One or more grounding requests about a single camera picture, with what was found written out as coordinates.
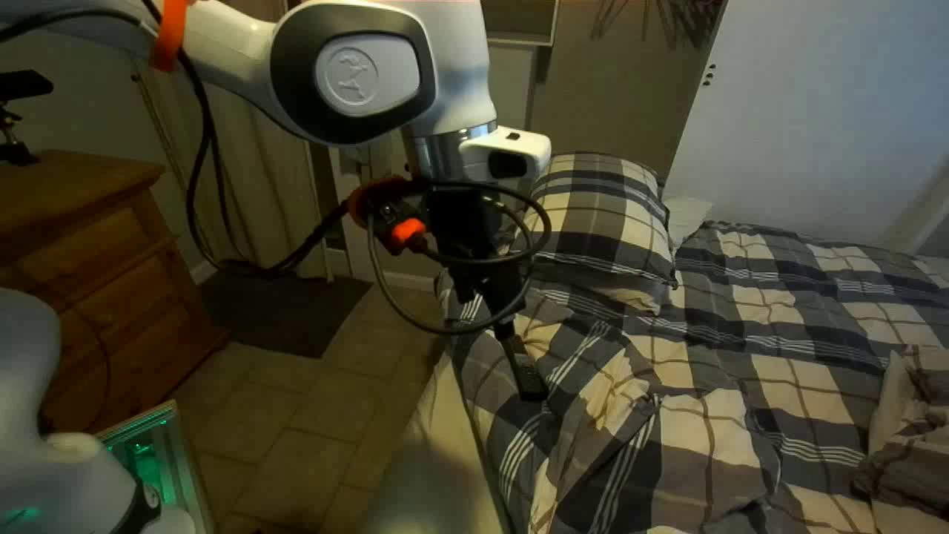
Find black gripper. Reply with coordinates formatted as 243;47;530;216
423;182;552;404

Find plaid duvet cover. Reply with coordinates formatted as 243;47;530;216
449;278;949;534

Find beige sheeted mattress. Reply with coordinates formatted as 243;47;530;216
358;354;509;534

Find small plaid pillow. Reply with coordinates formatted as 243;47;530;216
530;151;681;303

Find dark floor mat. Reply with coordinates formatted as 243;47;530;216
200;265;373;363

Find white closet door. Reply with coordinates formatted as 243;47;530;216
658;0;949;253

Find wooden nightstand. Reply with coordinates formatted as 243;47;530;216
0;145;231;438

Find orange cable clip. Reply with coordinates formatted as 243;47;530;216
383;213;434;254

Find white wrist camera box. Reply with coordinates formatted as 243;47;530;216
456;124;555;186

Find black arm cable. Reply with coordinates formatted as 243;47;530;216
136;0;557;337

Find aluminium base frame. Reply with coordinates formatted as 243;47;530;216
96;398;216;534

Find orange cable strap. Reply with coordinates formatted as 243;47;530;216
145;0;195;73

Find black tripod mount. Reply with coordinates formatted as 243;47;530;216
0;67;60;167

